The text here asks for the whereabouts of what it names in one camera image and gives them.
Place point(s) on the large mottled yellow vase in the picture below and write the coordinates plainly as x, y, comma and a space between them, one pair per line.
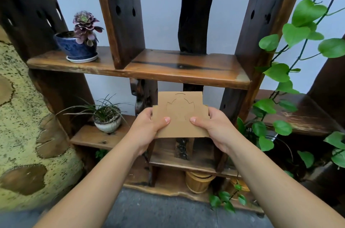
29, 139

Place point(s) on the person's left hand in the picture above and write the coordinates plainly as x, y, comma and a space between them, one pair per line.
145, 128

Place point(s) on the wooden bucket planter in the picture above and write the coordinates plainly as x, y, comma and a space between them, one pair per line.
199, 182
241, 185

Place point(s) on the person's left thumb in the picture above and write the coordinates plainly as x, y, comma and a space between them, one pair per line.
162, 121

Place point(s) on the purple succulent plant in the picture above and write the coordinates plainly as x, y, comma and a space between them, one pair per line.
86, 27

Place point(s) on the person's right thumb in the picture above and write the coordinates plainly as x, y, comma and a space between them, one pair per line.
198, 121

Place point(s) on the person's right forearm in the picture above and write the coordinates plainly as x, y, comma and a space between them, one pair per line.
272, 187

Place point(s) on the white pot saucer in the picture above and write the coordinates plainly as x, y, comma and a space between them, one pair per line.
82, 59

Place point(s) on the dark wooden shelf unit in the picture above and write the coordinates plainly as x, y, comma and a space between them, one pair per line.
167, 74

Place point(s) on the green pothos vine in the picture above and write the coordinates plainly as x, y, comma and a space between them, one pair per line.
293, 79

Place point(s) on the brown cardboard sheet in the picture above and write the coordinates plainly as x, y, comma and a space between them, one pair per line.
180, 114

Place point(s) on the person's left forearm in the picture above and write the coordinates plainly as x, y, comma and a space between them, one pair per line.
99, 190

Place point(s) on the white ceramic flower pot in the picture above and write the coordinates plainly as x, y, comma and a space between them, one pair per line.
107, 124

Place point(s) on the thin-leaved grass plant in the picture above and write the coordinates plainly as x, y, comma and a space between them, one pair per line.
101, 109

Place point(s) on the blue ceramic flower pot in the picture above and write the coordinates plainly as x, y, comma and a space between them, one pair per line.
74, 44

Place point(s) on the person's right hand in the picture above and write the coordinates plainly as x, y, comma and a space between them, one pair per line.
215, 129

